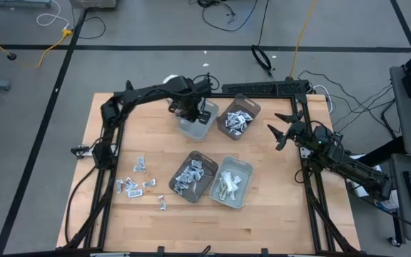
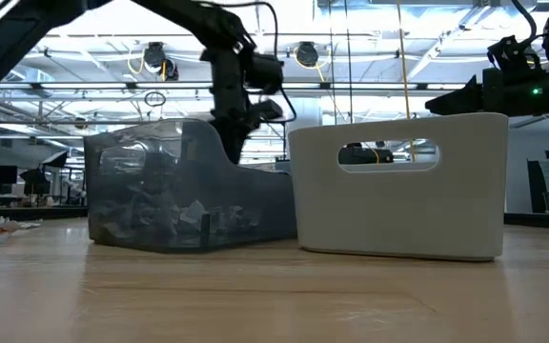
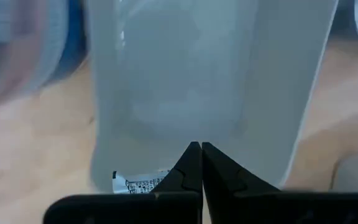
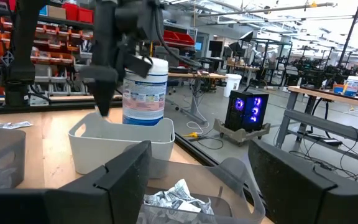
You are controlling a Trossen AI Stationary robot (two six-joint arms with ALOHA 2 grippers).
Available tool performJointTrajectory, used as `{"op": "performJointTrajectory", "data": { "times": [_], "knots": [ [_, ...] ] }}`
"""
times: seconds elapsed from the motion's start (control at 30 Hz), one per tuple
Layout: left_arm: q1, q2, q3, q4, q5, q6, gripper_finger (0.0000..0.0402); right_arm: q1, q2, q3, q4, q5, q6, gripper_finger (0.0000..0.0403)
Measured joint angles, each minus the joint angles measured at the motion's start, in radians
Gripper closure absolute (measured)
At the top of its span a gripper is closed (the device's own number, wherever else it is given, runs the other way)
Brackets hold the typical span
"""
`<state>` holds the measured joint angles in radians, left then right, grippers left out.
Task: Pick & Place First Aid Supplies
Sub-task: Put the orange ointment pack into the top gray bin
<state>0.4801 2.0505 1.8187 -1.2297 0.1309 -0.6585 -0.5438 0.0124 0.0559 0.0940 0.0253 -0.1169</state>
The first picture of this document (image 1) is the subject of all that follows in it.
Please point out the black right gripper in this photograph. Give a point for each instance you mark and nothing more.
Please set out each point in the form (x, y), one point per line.
(302, 133)

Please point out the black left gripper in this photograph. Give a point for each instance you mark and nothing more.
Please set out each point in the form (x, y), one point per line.
(191, 94)

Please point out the white bandage wrapper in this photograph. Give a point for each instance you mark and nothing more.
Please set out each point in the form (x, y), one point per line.
(225, 176)
(119, 186)
(149, 183)
(237, 179)
(233, 186)

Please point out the green striped bandage wrapper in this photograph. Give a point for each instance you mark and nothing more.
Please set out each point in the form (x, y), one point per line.
(224, 188)
(221, 182)
(224, 195)

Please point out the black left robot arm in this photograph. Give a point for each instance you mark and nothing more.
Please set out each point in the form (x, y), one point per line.
(145, 93)

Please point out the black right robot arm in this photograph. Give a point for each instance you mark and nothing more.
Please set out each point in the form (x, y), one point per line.
(351, 169)

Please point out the light grey plastic bin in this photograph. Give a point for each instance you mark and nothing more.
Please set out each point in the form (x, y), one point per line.
(246, 171)
(195, 132)

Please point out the translucent brown plastic bin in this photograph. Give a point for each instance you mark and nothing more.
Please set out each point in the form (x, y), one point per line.
(223, 121)
(209, 167)

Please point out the white wipes canister blue label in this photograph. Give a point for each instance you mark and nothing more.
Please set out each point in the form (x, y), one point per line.
(171, 78)

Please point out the black desk crossbar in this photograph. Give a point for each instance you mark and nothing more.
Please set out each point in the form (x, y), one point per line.
(387, 150)

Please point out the small white wipes canister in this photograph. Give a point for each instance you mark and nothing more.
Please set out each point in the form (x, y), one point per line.
(391, 206)

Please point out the black caster wheel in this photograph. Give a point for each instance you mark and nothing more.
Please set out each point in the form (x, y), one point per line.
(394, 241)

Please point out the black round floor puck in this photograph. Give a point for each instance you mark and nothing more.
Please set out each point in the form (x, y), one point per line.
(11, 56)

